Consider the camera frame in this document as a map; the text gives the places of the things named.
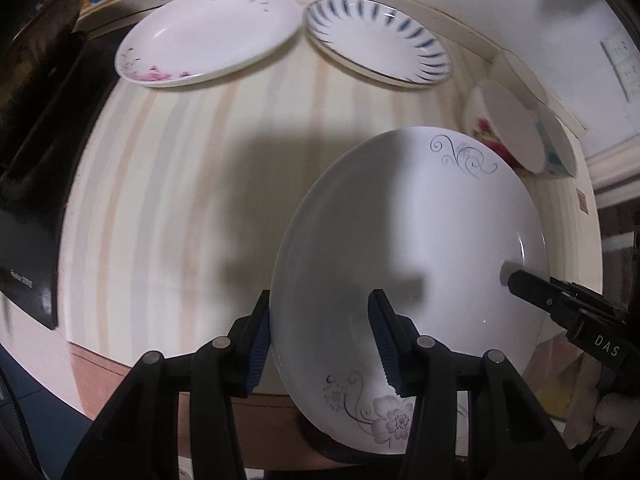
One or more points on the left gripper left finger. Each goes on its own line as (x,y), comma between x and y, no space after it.
(135,435)

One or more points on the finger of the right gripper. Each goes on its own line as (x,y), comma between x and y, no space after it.
(552,295)

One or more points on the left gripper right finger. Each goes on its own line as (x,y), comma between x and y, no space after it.
(474,417)

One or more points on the white plate grey floral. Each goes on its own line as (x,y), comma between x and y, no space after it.
(435,220)

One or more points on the white bowl blue pattern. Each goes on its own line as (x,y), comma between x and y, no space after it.
(559,157)

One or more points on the white bowl red flowers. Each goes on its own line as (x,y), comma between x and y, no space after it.
(494,116)

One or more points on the white plate blue stripes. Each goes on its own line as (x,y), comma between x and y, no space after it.
(378,41)

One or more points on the white plate pink floral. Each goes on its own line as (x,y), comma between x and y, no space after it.
(191,41)

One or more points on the gloved right hand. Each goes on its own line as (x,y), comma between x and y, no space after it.
(590,407)

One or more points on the striped table mat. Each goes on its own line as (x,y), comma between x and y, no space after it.
(182,196)

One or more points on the white wall socket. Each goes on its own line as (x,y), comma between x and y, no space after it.
(624,58)

